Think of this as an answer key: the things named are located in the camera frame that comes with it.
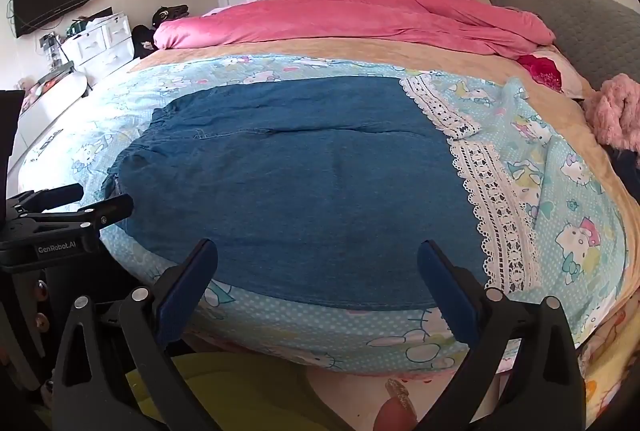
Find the light blue cartoon printed bedsheet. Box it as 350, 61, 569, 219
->
17, 53, 631, 374

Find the grey quilted headboard cushion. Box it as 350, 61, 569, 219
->
490, 0, 640, 99

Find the red flower pillow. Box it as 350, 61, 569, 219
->
516, 50, 586, 99

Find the dark navy garment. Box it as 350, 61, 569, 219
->
605, 146, 640, 194

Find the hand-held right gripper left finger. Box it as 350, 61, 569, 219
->
51, 238, 219, 431

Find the black cap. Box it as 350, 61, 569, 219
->
150, 4, 191, 29

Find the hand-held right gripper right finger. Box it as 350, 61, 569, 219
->
416, 239, 586, 431

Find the yellow printed blanket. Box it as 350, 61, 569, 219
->
584, 291, 640, 412

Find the pink duvet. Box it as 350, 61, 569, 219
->
152, 0, 557, 60

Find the person's yellow-green clothing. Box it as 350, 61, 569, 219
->
125, 353, 326, 431

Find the person's right hand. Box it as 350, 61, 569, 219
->
372, 378, 420, 431

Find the white drawer unit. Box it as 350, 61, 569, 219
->
60, 11, 133, 66

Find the white cabinet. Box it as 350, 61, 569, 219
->
7, 68, 91, 172

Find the pink fluffy garment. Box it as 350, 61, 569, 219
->
584, 73, 640, 152

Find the blue denim pants lace hem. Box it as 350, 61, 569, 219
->
102, 75, 543, 312

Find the black printed bag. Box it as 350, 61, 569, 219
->
131, 25, 157, 59

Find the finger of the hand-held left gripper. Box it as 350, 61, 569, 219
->
5, 183, 85, 212
20, 193, 135, 232

